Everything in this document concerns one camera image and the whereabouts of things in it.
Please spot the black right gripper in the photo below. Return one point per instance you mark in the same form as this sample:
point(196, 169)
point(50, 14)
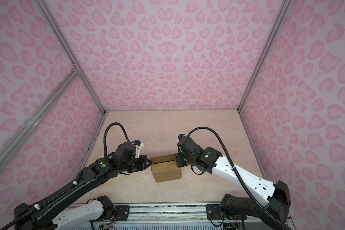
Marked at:
point(179, 163)

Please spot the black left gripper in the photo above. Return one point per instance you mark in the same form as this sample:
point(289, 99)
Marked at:
point(144, 165)

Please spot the brown cardboard paper box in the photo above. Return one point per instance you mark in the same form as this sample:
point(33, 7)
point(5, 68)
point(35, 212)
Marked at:
point(164, 168)

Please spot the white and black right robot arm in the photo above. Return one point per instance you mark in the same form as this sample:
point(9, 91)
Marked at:
point(268, 201)

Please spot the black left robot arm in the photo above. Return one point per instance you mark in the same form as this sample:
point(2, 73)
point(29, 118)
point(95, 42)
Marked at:
point(40, 214)

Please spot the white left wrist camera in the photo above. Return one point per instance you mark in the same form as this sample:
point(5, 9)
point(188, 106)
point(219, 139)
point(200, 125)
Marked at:
point(139, 146)

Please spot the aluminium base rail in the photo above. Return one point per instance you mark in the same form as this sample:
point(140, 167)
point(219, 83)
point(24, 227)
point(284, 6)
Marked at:
point(97, 212)

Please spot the aluminium diagonal left wall bar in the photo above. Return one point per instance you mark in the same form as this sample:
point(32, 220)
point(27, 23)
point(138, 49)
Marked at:
point(37, 117)

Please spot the aluminium back left corner post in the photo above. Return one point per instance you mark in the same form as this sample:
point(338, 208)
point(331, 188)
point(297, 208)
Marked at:
point(60, 37)

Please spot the aluminium corner post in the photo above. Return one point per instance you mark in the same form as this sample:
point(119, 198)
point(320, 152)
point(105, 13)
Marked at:
point(60, 37)
point(273, 33)

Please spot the aluminium back right corner post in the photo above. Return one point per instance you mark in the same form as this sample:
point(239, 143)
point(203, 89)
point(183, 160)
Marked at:
point(273, 33)

